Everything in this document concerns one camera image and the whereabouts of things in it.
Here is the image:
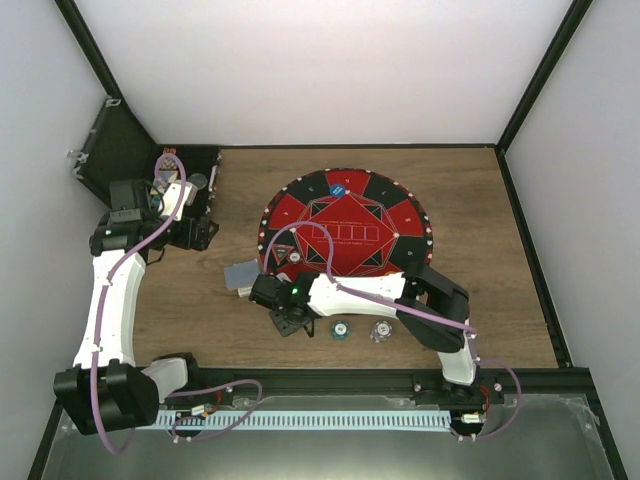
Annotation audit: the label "round red black poker mat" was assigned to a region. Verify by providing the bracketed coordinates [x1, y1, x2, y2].
[257, 168, 434, 280]

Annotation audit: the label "blue small blind button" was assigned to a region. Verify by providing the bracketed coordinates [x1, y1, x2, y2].
[329, 184, 347, 198]

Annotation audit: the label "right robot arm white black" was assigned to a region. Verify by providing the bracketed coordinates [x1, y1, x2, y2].
[249, 263, 480, 403]

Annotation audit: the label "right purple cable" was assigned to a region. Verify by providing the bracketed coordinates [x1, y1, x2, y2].
[262, 220, 524, 444]

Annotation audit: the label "purple chip stack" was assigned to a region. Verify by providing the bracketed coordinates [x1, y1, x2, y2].
[370, 320, 393, 343]

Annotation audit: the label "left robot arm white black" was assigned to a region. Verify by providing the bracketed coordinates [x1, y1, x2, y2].
[53, 174, 218, 435]

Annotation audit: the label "white playing card box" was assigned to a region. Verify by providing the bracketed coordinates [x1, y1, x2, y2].
[237, 286, 252, 298]

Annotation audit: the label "clear round dealer button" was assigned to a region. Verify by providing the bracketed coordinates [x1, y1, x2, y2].
[188, 173, 209, 190]

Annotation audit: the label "light blue slotted cable duct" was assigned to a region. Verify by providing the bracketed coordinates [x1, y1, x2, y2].
[147, 410, 451, 433]

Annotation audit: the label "card deck in case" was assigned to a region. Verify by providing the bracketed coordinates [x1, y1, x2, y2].
[153, 170, 179, 195]

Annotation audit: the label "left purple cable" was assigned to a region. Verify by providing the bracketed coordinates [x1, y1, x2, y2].
[89, 153, 264, 455]

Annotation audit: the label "brown 100 chips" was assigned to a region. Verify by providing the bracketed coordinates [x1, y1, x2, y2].
[288, 252, 301, 264]

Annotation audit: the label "purple cable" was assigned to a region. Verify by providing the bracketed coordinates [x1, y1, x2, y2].
[89, 153, 264, 455]
[262, 220, 524, 444]

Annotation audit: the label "triangular all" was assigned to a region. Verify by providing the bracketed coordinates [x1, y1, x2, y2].
[271, 244, 295, 265]

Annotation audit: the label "black poker chip case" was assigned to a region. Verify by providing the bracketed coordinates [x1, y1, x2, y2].
[69, 97, 221, 218]

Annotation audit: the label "teal chip stack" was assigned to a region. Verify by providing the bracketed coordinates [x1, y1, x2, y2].
[331, 321, 349, 341]

